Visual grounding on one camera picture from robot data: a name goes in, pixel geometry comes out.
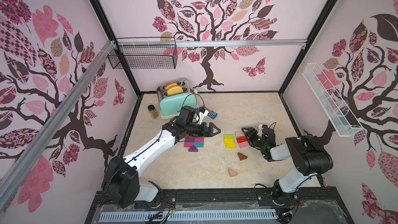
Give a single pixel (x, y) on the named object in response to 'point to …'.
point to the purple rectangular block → (189, 140)
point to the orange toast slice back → (170, 84)
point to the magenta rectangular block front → (188, 144)
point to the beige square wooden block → (240, 134)
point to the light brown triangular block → (231, 173)
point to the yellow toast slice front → (174, 89)
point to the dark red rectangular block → (188, 136)
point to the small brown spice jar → (152, 111)
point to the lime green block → (228, 136)
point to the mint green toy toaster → (170, 106)
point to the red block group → (241, 139)
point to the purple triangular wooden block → (193, 149)
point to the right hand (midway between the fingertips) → (241, 133)
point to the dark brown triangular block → (241, 156)
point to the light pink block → (243, 144)
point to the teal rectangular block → (199, 144)
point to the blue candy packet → (211, 113)
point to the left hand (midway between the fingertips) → (213, 135)
